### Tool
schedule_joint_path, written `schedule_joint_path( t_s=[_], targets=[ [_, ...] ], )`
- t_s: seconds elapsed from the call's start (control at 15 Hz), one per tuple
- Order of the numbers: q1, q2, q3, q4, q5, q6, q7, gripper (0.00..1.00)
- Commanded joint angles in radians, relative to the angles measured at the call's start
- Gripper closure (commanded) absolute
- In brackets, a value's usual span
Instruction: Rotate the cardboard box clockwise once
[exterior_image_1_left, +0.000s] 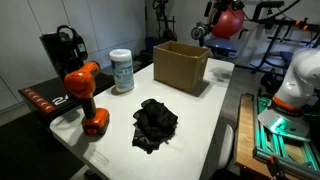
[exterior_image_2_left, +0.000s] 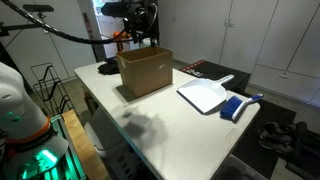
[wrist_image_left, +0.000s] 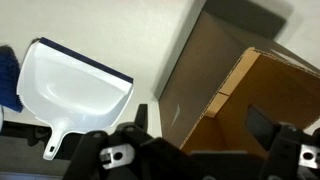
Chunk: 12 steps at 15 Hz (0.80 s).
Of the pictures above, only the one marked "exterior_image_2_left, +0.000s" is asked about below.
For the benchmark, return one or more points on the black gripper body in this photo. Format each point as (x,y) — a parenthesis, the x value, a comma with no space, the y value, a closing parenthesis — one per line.
(139,23)

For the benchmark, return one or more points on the brown cardboard box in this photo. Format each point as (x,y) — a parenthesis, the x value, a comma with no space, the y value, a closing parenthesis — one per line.
(146,71)

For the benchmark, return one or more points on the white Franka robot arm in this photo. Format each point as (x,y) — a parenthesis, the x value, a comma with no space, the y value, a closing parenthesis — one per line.
(16,106)

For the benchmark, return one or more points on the black plyo box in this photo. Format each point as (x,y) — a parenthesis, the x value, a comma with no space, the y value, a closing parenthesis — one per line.
(216,71)

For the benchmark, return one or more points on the white wipes canister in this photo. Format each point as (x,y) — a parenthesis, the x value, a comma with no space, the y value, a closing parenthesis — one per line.
(145,42)

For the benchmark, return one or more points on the orange and black power drill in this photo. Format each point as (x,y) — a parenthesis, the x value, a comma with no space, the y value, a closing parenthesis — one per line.
(120,37)

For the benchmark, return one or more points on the crumpled black cloth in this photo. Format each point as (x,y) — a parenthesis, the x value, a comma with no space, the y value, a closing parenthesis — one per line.
(108,67)

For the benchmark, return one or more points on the white plastic dustpan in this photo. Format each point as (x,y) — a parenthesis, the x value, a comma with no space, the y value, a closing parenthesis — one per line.
(203,93)

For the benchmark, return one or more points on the blue and white hand brush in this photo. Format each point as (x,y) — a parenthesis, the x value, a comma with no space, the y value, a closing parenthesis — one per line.
(233,106)

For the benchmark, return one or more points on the white laundry basket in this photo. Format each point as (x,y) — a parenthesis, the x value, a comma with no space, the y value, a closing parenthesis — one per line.
(110,143)

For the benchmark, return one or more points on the wooden board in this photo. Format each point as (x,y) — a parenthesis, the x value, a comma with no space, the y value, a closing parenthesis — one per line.
(83,146)

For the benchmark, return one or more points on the dark sneaker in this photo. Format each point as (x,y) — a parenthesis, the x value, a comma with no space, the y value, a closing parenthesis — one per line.
(269,129)
(276,145)

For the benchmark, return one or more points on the black floor mat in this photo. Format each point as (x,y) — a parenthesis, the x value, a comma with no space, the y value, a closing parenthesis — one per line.
(266,133)

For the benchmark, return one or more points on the clear plastic storage bin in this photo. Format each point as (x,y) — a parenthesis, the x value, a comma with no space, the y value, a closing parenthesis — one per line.
(240,170)

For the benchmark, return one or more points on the white wall cabinets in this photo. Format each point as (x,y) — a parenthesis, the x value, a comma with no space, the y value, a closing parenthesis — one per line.
(260,36)

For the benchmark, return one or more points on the green lit aluminium base frame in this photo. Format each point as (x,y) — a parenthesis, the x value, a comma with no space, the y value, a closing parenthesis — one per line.
(66,160)

